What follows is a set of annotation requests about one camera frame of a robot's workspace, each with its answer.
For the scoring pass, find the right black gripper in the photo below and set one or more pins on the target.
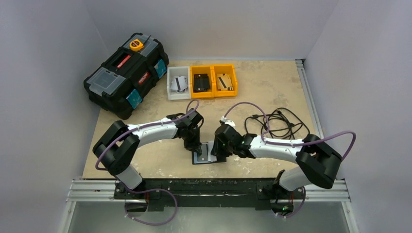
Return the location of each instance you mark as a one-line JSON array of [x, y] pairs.
[[217, 150]]

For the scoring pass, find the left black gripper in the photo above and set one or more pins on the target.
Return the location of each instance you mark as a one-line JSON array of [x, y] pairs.
[[195, 145]]

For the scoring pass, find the black leather card holder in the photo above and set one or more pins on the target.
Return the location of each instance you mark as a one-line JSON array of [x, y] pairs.
[[204, 158]]

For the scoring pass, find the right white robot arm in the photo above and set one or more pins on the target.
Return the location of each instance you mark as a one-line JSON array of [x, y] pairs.
[[317, 162]]

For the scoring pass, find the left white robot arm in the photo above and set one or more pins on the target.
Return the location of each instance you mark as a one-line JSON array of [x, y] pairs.
[[116, 148]]

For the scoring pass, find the silver credit cards stack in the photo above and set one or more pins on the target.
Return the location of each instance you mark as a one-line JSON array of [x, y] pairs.
[[179, 84]]

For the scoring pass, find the gold credit cards stack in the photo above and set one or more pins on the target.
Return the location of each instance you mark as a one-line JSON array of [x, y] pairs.
[[223, 82]]

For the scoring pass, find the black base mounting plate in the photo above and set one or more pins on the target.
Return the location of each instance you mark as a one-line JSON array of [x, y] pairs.
[[257, 193]]

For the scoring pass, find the right yellow plastic bin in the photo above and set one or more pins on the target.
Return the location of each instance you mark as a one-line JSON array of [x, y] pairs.
[[228, 69]]

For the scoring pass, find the yellow plastic bin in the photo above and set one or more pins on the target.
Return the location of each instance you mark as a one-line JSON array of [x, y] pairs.
[[228, 69], [198, 70]]

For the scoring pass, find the white plastic bin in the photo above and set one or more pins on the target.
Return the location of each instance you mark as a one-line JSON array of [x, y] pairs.
[[178, 71]]

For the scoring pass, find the middle yellow plastic bin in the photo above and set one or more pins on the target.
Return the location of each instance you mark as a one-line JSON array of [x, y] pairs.
[[198, 70]]

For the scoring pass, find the black plastic toolbox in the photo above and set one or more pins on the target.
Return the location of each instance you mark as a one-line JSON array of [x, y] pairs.
[[120, 84]]

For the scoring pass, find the yellow tape measure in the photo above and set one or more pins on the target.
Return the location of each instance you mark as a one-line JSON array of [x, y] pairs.
[[136, 45]]

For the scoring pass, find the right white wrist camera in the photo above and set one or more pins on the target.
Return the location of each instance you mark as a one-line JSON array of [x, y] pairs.
[[226, 121]]

